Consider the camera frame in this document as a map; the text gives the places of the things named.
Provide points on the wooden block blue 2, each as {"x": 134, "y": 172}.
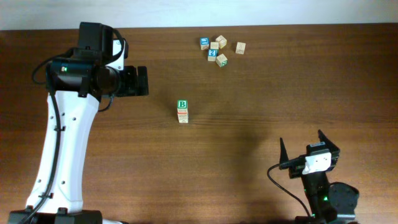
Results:
{"x": 212, "y": 55}

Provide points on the wooden block yellow side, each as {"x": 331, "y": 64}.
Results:
{"x": 222, "y": 41}

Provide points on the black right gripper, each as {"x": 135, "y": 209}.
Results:
{"x": 331, "y": 148}

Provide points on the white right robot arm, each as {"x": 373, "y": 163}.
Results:
{"x": 329, "y": 202}

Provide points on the wooden block J green N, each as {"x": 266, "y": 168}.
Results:
{"x": 221, "y": 60}

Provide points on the plain wooden block far right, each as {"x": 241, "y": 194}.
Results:
{"x": 240, "y": 48}

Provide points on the wooden block with animal drawing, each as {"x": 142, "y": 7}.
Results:
{"x": 182, "y": 106}

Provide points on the wooden block red Q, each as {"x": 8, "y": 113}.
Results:
{"x": 183, "y": 117}

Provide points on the wooden block dark green side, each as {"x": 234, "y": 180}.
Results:
{"x": 214, "y": 45}

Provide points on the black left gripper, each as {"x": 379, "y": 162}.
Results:
{"x": 130, "y": 85}

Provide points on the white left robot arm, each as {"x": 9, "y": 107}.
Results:
{"x": 76, "y": 82}

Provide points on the wooden block blue top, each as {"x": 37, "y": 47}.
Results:
{"x": 204, "y": 43}

